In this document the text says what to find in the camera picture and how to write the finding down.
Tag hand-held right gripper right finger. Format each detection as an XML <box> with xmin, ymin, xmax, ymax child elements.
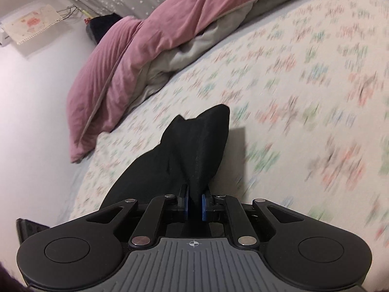
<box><xmin>201</xmin><ymin>189</ymin><xmax>304</xmax><ymax>247</ymax></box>

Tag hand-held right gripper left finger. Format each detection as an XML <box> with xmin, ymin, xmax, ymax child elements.
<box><xmin>86</xmin><ymin>184</ymin><xmax>190</xmax><ymax>248</ymax></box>

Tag black pants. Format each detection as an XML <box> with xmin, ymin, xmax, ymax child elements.
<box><xmin>99</xmin><ymin>104</ymin><xmax>230</xmax><ymax>238</ymax></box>

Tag floral bed sheet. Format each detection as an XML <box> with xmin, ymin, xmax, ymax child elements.
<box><xmin>68</xmin><ymin>0</ymin><xmax>389</xmax><ymax>280</ymax></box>

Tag black bag by bed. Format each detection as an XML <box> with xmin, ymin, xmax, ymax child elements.
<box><xmin>85</xmin><ymin>14</ymin><xmax>126</xmax><ymax>45</ymax></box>

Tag thin wall cables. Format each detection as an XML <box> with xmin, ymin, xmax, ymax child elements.
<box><xmin>59</xmin><ymin>4</ymin><xmax>82</xmax><ymax>18</ymax></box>

